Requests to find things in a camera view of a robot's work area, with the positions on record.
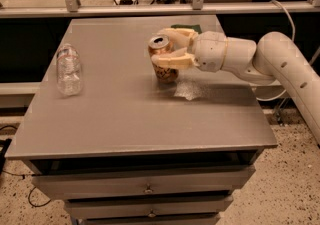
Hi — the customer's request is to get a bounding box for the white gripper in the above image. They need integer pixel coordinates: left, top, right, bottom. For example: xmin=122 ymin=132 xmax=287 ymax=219
xmin=151 ymin=28 xmax=227 ymax=72

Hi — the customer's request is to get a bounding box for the orange soda can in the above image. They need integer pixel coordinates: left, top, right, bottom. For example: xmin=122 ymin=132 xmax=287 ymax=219
xmin=148 ymin=34 xmax=179 ymax=84

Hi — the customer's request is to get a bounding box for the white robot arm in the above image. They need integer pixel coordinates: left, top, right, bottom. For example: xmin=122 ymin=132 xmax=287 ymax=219
xmin=148 ymin=28 xmax=320 ymax=141

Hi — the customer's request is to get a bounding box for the green and yellow sponge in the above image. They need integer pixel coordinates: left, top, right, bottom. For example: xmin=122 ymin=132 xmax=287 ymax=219
xmin=171 ymin=24 xmax=202 ymax=34

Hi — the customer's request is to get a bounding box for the clear plastic water bottle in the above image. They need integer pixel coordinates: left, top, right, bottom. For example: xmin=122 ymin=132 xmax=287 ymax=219
xmin=56 ymin=44 xmax=82 ymax=96

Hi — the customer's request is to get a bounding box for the grey drawer cabinet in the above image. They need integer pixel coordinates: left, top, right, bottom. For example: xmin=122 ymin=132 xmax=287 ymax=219
xmin=7 ymin=16 xmax=276 ymax=225

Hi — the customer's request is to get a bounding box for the top grey drawer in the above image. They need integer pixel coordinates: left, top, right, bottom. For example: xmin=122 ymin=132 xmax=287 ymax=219
xmin=32 ymin=165 xmax=255 ymax=200

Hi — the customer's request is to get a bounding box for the grey drawer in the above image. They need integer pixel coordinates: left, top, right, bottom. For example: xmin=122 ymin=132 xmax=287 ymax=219
xmin=65 ymin=195 xmax=233 ymax=219
xmin=32 ymin=165 xmax=255 ymax=200

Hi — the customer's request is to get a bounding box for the white cable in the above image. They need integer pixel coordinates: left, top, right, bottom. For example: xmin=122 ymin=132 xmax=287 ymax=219
xmin=269 ymin=0 xmax=297 ymax=42

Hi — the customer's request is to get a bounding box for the black floor cable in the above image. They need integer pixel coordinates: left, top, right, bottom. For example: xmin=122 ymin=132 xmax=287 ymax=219
xmin=0 ymin=124 xmax=53 ymax=209

